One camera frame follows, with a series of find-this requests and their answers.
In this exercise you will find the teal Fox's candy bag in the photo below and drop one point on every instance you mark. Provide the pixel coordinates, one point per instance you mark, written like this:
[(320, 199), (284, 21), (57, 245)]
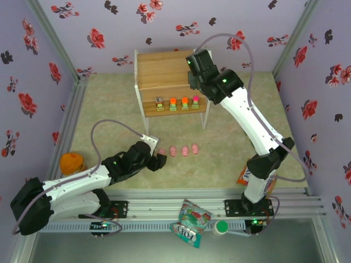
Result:
[(192, 219)]

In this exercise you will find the pink-capped small bottle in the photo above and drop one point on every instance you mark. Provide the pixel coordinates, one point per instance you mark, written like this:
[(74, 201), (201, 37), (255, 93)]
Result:
[(195, 102)]

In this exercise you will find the aluminium side rail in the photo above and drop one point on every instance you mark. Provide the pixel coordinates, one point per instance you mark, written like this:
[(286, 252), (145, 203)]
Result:
[(70, 117)]

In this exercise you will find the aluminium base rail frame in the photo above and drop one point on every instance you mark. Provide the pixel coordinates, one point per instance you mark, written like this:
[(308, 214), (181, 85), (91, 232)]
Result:
[(164, 202)]

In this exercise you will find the orange Fox's candy bag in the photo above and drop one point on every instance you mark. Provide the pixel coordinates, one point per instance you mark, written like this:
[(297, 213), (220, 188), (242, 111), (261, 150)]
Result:
[(242, 176)]

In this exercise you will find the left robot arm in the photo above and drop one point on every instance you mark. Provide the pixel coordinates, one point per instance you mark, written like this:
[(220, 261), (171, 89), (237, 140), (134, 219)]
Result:
[(71, 186)]

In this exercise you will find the red-capped small bottle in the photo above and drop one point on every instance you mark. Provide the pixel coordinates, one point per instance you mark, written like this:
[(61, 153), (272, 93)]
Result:
[(184, 104)]

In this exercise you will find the aluminium corner post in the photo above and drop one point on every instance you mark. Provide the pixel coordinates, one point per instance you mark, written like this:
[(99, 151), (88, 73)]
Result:
[(296, 38), (52, 35)]

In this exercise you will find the wooden shelf with white frame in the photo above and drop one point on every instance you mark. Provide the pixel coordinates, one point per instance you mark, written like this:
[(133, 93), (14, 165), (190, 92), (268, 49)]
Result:
[(164, 71)]

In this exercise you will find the pink plastic pig toy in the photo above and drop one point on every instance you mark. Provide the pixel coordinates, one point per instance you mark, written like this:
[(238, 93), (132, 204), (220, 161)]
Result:
[(195, 148), (173, 151), (161, 151), (185, 150)]

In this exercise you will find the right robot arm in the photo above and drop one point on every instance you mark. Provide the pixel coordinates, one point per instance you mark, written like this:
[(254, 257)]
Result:
[(255, 128)]

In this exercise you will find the orange-capped small bottle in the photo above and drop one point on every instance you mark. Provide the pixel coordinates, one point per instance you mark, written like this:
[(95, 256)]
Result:
[(173, 104)]

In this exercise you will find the black controller board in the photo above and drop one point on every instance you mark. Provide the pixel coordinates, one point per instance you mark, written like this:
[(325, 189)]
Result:
[(255, 223), (102, 225)]

